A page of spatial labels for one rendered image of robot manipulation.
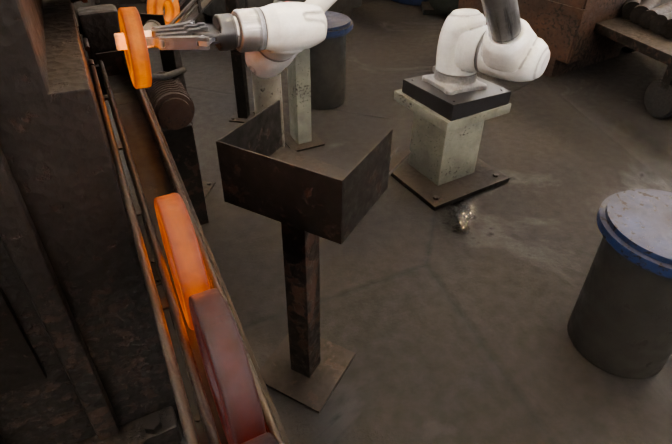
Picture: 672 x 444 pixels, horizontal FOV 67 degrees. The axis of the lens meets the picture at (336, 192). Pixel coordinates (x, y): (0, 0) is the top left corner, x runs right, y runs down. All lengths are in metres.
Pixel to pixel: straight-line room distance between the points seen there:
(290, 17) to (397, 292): 0.91
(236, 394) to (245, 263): 1.24
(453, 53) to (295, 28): 0.89
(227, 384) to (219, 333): 0.05
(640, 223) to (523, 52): 0.68
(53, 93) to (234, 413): 0.53
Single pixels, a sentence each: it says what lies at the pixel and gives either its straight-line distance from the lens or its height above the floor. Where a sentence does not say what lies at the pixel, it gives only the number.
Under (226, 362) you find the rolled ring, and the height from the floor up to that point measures 0.77.
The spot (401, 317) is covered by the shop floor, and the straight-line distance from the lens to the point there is 1.58.
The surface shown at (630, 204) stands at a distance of 1.47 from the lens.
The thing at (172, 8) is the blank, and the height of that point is 0.71.
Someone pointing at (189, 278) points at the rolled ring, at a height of 0.74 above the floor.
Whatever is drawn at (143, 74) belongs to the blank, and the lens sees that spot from 1.06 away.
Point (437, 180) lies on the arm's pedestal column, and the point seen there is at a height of 0.05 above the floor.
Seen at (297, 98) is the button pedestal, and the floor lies 0.24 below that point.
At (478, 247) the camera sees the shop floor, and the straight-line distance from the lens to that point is 1.86.
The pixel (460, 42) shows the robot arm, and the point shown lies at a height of 0.59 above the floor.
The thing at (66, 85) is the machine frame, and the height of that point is 0.87.
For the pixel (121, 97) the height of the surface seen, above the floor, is 0.66.
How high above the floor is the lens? 1.18
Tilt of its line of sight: 35 degrees down
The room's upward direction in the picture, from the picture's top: 1 degrees clockwise
